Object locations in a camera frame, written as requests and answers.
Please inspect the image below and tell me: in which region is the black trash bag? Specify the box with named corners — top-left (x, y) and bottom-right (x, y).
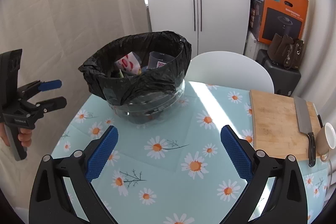
top-left (79, 31), bottom-right (192, 106)

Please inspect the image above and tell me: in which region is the clear plastic trash bin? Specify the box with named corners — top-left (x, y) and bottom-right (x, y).
top-left (108, 80), bottom-right (185, 124)

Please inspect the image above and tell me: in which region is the person's left hand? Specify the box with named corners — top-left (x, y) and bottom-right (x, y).
top-left (0, 123), bottom-right (33, 148)

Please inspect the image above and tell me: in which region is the wooden cutting board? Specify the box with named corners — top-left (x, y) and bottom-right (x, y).
top-left (249, 90), bottom-right (309, 161)

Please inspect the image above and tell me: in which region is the red heart paper wrapper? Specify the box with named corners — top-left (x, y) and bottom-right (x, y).
top-left (114, 52), bottom-right (142, 76)

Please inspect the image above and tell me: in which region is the steel cleaver knife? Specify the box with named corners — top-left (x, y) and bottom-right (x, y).
top-left (293, 96), bottom-right (316, 168)

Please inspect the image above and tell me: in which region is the small black paring knife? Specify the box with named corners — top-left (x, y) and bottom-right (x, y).
top-left (313, 103), bottom-right (323, 128)

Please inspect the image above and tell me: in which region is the daisy pattern tablecloth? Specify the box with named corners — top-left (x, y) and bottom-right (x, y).
top-left (51, 80), bottom-right (333, 224)

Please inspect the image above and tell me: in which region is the black suitcase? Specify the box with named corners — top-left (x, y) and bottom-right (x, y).
top-left (256, 50), bottom-right (301, 97)

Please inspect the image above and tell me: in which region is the white round chair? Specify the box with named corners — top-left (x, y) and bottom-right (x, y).
top-left (185, 51), bottom-right (274, 93)

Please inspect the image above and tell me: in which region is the brown leather handbag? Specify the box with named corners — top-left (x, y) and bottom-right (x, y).
top-left (267, 34), bottom-right (305, 70)

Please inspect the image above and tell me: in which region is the white radiator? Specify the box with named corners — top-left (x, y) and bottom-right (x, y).
top-left (244, 31), bottom-right (260, 60)

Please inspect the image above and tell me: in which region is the orange Philips appliance box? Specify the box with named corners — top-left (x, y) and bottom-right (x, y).
top-left (249, 0), bottom-right (309, 45)

